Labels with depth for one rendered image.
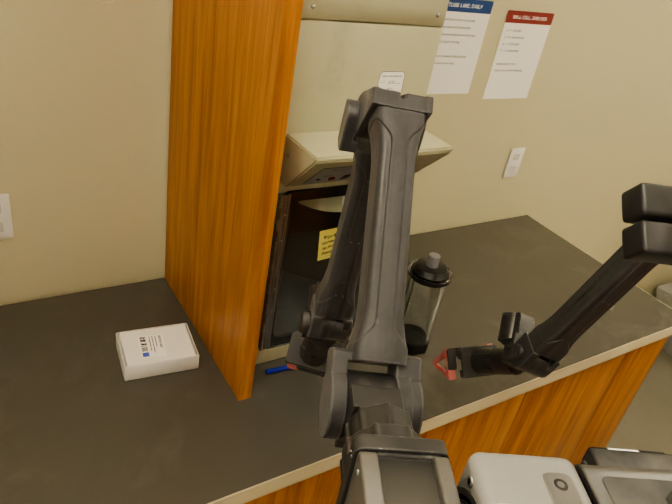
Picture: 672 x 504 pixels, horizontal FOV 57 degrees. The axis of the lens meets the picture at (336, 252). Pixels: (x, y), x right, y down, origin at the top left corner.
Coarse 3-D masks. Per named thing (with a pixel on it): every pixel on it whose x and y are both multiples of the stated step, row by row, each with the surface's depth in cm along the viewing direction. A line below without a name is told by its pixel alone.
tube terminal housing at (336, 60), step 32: (320, 32) 106; (352, 32) 109; (384, 32) 113; (416, 32) 117; (320, 64) 109; (352, 64) 113; (384, 64) 117; (416, 64) 121; (320, 96) 113; (352, 96) 117; (288, 128) 113; (320, 128) 117
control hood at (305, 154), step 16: (288, 144) 113; (304, 144) 110; (320, 144) 111; (336, 144) 112; (432, 144) 121; (448, 144) 123; (288, 160) 114; (304, 160) 109; (320, 160) 106; (336, 160) 108; (352, 160) 110; (416, 160) 122; (432, 160) 125; (288, 176) 114; (304, 176) 112
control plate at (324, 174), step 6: (330, 168) 111; (336, 168) 112; (342, 168) 113; (348, 168) 114; (318, 174) 113; (324, 174) 114; (330, 174) 115; (336, 174) 116; (342, 174) 117; (348, 174) 119; (312, 180) 116; (318, 180) 117; (324, 180) 118; (336, 180) 121
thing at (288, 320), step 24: (288, 192) 120; (312, 192) 123; (336, 192) 126; (288, 216) 123; (312, 216) 126; (336, 216) 129; (288, 240) 126; (312, 240) 129; (288, 264) 129; (312, 264) 133; (288, 288) 133; (288, 312) 137; (288, 336) 141
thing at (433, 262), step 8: (432, 256) 144; (440, 256) 145; (416, 264) 146; (424, 264) 146; (432, 264) 145; (440, 264) 148; (416, 272) 145; (424, 272) 144; (432, 272) 144; (440, 272) 145; (448, 272) 147; (432, 280) 143; (440, 280) 144
